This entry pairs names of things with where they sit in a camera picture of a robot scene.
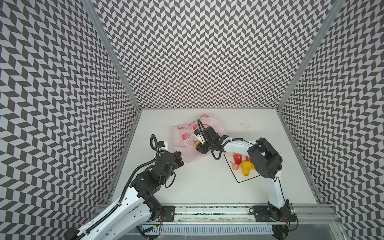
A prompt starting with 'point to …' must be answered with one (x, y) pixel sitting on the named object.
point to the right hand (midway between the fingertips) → (199, 149)
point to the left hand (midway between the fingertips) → (182, 153)
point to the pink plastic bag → (183, 137)
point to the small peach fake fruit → (235, 166)
